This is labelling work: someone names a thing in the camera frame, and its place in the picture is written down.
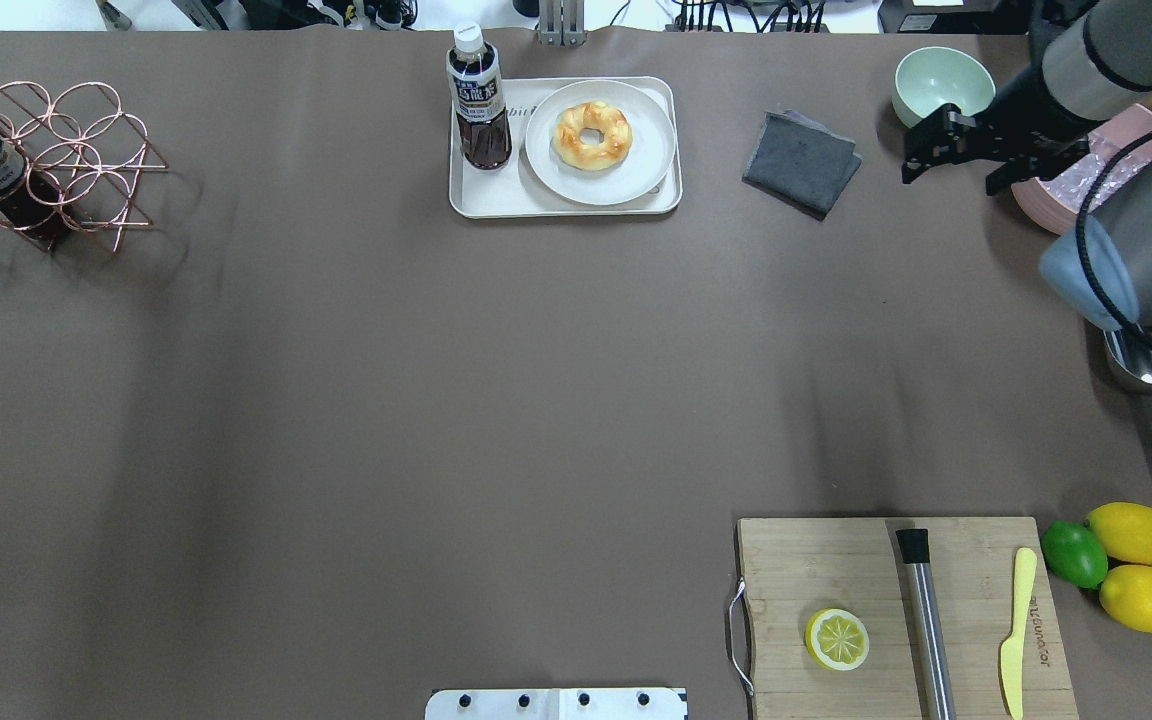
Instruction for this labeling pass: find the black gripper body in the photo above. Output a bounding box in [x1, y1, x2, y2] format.
[946, 101, 1092, 196]

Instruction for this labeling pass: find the glazed twisted donut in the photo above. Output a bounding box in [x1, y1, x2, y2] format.
[550, 101, 634, 172]

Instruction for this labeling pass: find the white round plate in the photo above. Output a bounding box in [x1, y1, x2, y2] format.
[524, 79, 677, 206]

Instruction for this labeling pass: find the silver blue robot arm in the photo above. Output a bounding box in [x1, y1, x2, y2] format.
[901, 1, 1152, 351]

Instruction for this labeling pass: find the cream rectangular tray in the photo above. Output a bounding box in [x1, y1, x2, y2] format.
[448, 76, 682, 219]

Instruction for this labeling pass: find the dark tea bottle on tray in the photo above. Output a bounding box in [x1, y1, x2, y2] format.
[445, 20, 513, 170]

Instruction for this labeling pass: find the mint green bowl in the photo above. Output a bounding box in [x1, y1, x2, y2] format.
[890, 46, 996, 129]

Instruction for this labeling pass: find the pink bowl of ice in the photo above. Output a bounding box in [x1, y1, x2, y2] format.
[1011, 104, 1152, 236]

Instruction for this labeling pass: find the grey folded cloth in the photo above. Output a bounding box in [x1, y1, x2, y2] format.
[742, 111, 863, 220]

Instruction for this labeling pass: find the steel muddler black tip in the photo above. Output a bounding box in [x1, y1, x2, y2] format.
[895, 528, 957, 719]

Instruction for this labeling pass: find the yellow lemon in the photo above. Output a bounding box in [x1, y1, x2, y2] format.
[1084, 501, 1152, 566]
[1098, 564, 1152, 632]

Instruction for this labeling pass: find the green lime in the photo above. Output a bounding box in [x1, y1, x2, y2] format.
[1039, 521, 1108, 591]

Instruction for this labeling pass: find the yellow plastic knife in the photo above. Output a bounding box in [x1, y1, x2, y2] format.
[998, 547, 1037, 719]

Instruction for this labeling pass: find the bamboo cutting board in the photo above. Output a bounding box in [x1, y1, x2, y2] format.
[737, 516, 1039, 719]

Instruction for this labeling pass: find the lemon half slice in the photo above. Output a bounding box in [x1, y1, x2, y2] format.
[804, 609, 870, 673]

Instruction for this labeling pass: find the aluminium frame post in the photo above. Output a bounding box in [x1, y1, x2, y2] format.
[536, 0, 588, 47]

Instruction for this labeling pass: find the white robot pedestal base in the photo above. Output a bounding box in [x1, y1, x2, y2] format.
[424, 687, 690, 719]

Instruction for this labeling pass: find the copper wire bottle rack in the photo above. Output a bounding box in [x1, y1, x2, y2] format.
[0, 79, 170, 253]

